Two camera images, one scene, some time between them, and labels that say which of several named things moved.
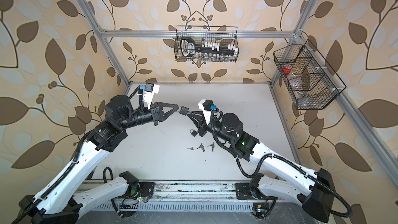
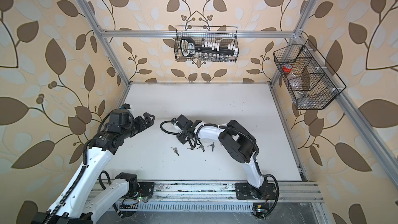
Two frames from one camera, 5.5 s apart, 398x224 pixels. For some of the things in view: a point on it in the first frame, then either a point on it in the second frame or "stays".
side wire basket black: [312, 83] stays
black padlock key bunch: [202, 147] stays
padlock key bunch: [212, 145] stays
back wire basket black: [206, 43] stays
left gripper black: [156, 111] → [143, 125]
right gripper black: [202, 126] → [182, 140]
